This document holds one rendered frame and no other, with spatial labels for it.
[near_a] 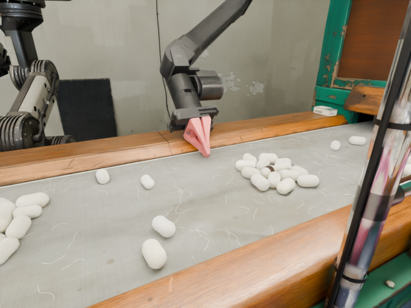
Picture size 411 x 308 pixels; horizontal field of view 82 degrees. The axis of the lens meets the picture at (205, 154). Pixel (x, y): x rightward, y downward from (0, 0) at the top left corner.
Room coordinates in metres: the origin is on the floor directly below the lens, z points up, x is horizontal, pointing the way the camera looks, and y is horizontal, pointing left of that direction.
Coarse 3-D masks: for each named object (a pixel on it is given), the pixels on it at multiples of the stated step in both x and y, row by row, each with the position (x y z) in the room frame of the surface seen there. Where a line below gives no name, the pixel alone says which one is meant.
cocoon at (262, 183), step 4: (252, 176) 0.35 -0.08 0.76; (256, 176) 0.34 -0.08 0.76; (260, 176) 0.34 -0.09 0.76; (252, 180) 0.34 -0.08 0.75; (256, 180) 0.33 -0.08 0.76; (260, 180) 0.33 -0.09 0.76; (264, 180) 0.33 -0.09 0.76; (256, 184) 0.33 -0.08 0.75; (260, 184) 0.32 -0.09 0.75; (264, 184) 0.32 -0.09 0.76; (268, 184) 0.32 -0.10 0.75; (260, 188) 0.32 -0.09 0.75; (264, 188) 0.32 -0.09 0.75
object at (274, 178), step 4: (272, 172) 0.35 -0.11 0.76; (276, 172) 0.35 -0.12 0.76; (268, 176) 0.35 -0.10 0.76; (272, 176) 0.34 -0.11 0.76; (276, 176) 0.34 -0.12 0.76; (280, 176) 0.35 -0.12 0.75; (268, 180) 0.34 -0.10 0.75; (272, 180) 0.33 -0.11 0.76; (276, 180) 0.33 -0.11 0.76; (272, 184) 0.33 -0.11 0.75; (276, 184) 0.33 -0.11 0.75
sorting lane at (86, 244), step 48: (240, 144) 0.54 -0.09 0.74; (288, 144) 0.54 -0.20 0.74; (0, 192) 0.32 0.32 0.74; (48, 192) 0.32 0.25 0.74; (96, 192) 0.32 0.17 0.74; (144, 192) 0.32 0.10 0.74; (192, 192) 0.32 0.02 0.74; (240, 192) 0.32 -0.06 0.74; (288, 192) 0.32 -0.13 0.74; (336, 192) 0.32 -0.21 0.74; (48, 240) 0.22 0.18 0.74; (96, 240) 0.22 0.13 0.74; (144, 240) 0.22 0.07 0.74; (192, 240) 0.22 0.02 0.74; (240, 240) 0.22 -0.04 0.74; (0, 288) 0.16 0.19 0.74; (48, 288) 0.16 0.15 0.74; (96, 288) 0.16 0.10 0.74
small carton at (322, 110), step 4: (316, 108) 0.77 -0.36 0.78; (320, 108) 0.75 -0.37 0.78; (324, 108) 0.75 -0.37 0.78; (328, 108) 0.75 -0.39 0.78; (332, 108) 0.75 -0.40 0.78; (316, 112) 0.76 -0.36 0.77; (320, 112) 0.75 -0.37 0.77; (324, 112) 0.74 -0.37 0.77; (328, 112) 0.73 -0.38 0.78; (332, 112) 0.73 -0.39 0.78; (336, 112) 0.74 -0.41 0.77
